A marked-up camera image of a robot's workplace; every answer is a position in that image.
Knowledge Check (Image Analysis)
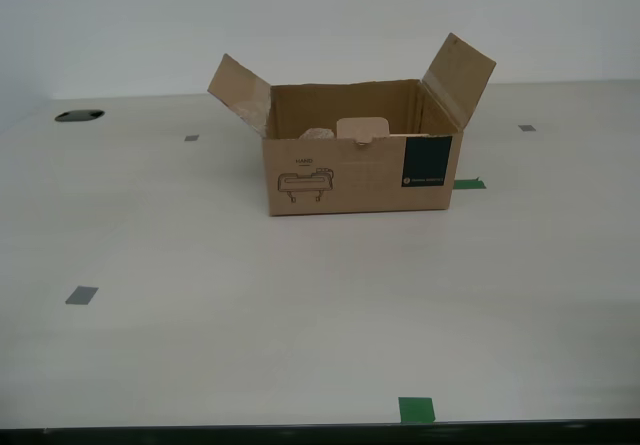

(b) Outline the speckled pinkish granite rock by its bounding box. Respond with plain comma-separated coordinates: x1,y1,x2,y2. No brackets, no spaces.
298,125,336,141

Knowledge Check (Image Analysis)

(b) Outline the brown cardboard box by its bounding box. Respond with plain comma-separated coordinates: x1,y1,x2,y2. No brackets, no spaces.
207,32,498,218

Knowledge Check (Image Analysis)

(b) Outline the black oval table grommet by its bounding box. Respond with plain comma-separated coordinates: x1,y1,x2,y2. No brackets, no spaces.
54,109,106,124

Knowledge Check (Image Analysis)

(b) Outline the green tape square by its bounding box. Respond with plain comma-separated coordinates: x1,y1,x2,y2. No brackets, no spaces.
398,396,436,424

